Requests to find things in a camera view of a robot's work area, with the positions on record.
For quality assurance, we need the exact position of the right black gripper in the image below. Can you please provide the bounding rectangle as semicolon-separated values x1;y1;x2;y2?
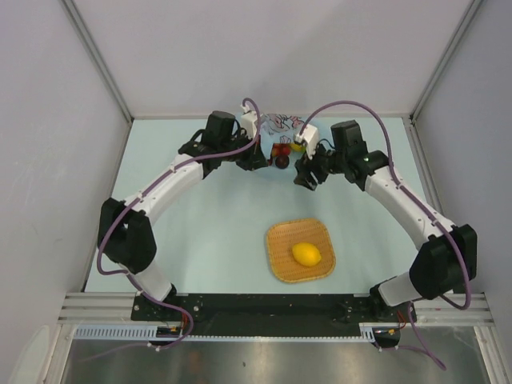
293;138;346;192

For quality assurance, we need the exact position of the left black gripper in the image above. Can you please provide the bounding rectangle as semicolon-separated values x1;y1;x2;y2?
219;130;268;171

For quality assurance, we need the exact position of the yellow fake lemon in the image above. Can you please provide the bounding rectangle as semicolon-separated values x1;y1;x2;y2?
291;242;322;267
290;143;304;153

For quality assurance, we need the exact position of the light blue plastic bag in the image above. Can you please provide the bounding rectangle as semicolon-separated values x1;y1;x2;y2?
236;114;307;168

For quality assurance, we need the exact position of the woven bamboo tray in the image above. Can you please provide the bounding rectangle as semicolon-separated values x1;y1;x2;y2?
266;218;336;283

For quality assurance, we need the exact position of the dark red fake plum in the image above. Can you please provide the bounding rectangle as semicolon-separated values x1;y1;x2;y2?
274;155;290;170

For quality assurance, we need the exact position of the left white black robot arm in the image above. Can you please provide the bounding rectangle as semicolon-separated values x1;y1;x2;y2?
98;110;264;320

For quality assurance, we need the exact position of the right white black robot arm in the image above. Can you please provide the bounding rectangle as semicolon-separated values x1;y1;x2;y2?
294;121;478;321

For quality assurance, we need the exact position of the red cherry tomato bunch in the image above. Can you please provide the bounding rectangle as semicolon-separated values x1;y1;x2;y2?
271;144;291;158

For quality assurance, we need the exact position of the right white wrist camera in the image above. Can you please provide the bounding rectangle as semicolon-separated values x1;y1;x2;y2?
294;124;319;159

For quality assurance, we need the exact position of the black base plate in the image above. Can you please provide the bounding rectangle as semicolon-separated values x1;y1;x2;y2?
130;293;417;346

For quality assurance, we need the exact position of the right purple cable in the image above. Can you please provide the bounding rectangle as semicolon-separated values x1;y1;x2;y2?
299;99;473;371

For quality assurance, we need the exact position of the purple cable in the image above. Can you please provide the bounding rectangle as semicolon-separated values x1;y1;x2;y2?
299;99;473;371
97;97;265;363

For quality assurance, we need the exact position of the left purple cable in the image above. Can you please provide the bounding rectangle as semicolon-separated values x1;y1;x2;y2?
97;97;265;363

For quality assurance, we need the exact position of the aluminium frame rail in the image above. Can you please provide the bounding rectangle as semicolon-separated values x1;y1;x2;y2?
58;292;494;326

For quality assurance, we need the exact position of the white slotted cable duct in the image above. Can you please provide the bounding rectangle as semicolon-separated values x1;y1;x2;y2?
74;325;182;342

